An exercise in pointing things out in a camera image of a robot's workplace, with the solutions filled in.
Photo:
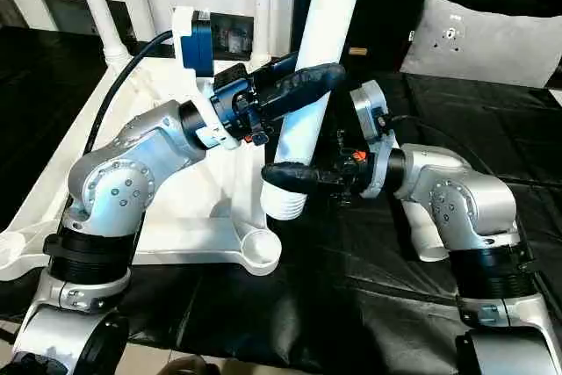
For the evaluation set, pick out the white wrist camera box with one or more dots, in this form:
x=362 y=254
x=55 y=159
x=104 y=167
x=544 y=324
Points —
x=193 y=41
x=371 y=111

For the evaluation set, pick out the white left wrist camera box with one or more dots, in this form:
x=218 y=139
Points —
x=193 y=41

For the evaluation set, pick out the white plastic table top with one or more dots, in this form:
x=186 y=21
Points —
x=202 y=208

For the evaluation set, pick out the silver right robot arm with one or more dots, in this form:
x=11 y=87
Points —
x=465 y=208

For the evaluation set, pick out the small yellow label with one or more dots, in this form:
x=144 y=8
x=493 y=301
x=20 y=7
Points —
x=356 y=50

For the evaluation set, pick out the black work mat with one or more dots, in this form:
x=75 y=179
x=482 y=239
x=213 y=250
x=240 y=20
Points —
x=351 y=305

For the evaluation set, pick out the white plastic table leg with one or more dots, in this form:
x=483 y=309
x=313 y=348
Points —
x=329 y=6
x=262 y=6
x=430 y=239
x=101 y=6

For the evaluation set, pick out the grey cushion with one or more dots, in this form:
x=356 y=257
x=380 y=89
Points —
x=492 y=41

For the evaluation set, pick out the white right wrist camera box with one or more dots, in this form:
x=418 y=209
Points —
x=371 y=111

